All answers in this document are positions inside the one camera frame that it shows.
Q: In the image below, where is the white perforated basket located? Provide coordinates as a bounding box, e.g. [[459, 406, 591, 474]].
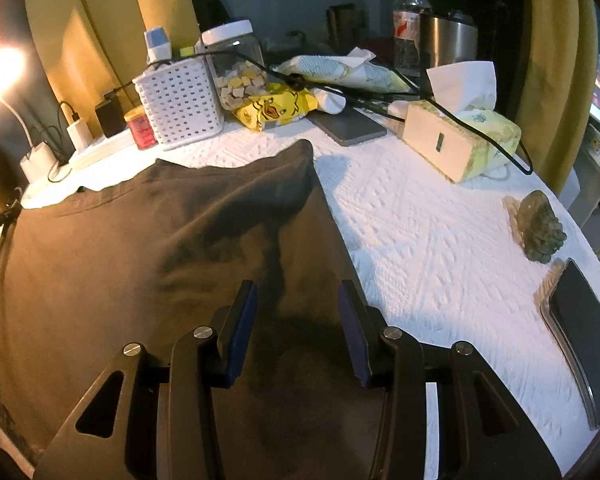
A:
[[132, 57, 226, 151]]

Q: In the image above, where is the black smartphone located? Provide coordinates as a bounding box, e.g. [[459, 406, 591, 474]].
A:
[[540, 258, 600, 431]]

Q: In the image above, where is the black charger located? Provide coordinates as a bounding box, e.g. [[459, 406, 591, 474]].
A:
[[95, 100, 127, 138]]

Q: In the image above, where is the yellow-green tissue pack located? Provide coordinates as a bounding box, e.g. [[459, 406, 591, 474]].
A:
[[425, 61, 522, 181]]

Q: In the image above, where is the white tube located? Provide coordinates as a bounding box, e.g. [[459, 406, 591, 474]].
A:
[[312, 87, 348, 113]]

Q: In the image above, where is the yellow snack bag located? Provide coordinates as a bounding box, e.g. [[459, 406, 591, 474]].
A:
[[230, 87, 321, 133]]

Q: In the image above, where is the white embossed table cover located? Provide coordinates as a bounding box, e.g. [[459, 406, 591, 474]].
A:
[[20, 110, 600, 480]]

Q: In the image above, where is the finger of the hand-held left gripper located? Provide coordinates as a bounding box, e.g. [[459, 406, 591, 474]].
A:
[[0, 199, 25, 241]]

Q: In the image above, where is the white wet wipes pack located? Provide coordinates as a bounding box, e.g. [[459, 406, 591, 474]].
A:
[[272, 47, 411, 93]]

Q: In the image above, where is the brown t-shirt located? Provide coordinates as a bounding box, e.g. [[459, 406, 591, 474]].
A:
[[0, 139, 381, 480]]

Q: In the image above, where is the white charger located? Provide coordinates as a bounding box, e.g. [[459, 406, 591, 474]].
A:
[[66, 119, 93, 151]]

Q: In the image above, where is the clear jar with white lid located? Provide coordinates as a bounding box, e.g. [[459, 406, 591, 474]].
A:
[[201, 20, 268, 111]]

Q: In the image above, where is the white power strip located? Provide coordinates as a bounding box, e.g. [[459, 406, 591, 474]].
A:
[[67, 130, 136, 171]]

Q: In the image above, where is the orange candle jar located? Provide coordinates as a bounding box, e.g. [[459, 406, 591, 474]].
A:
[[124, 108, 158, 151]]

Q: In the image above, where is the blue and white bottle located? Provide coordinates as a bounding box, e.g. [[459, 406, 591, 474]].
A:
[[144, 26, 173, 63]]

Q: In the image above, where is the yellow curtain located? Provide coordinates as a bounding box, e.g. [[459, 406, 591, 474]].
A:
[[517, 0, 600, 196], [22, 0, 201, 126]]

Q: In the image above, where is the steel tumbler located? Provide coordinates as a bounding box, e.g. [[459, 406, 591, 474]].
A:
[[420, 10, 479, 73]]

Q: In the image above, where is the white desk lamp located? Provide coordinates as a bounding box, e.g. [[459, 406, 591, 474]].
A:
[[0, 45, 61, 186]]

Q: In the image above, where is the green stone figurine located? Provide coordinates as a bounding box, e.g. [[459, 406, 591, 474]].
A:
[[502, 190, 567, 263]]

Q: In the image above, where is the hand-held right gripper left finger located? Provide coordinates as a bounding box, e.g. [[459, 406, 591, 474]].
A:
[[34, 280, 259, 480]]

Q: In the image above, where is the clear water bottle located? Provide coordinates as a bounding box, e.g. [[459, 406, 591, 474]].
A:
[[391, 0, 433, 78]]

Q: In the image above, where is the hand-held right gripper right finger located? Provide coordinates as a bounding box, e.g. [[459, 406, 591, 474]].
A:
[[337, 280, 563, 480]]

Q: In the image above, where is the long black cable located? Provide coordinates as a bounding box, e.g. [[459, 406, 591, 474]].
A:
[[145, 47, 535, 177]]

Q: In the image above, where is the black charging cable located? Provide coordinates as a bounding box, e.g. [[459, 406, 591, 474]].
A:
[[47, 100, 81, 183]]

